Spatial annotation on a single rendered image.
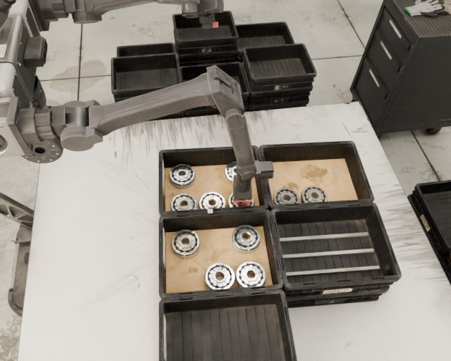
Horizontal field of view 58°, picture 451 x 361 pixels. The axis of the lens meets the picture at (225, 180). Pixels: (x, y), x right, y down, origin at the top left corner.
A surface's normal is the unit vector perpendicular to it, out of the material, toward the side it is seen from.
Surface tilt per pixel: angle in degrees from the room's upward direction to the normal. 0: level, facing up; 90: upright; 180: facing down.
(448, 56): 90
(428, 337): 0
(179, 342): 0
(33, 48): 0
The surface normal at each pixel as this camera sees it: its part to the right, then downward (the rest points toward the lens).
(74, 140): 0.15, 0.91
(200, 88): -0.25, -0.36
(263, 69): 0.04, -0.57
